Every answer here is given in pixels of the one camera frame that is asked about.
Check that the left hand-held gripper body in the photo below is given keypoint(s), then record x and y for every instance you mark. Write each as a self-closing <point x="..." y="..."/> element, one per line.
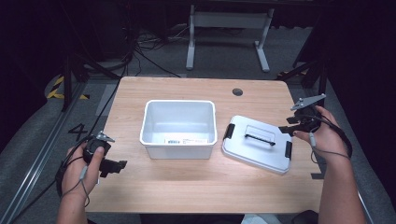
<point x="93" y="147"/>

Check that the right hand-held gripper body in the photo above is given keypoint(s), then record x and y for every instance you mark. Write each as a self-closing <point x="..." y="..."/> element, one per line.
<point x="306" y="116"/>

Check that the person's left hand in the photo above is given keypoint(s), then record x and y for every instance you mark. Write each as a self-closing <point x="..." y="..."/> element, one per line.
<point x="79" y="177"/>

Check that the person's right hand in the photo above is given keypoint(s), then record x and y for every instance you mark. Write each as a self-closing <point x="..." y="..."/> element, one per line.
<point x="327" y="137"/>

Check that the black metal stand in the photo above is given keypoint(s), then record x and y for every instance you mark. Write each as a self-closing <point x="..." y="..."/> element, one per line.
<point x="314" y="70"/>
<point x="70" y="81"/>

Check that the white plastic storage box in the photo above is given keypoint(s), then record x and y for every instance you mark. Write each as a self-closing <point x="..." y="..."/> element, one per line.
<point x="179" y="118"/>

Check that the person's black shoe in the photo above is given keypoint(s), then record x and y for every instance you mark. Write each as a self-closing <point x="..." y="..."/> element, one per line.
<point x="305" y="217"/>

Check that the metal floor rail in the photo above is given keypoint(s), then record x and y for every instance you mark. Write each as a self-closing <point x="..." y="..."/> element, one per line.
<point x="34" y="155"/>

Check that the white metal desk frame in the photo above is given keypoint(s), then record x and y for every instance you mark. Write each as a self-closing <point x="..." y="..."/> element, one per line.
<point x="229" y="20"/>

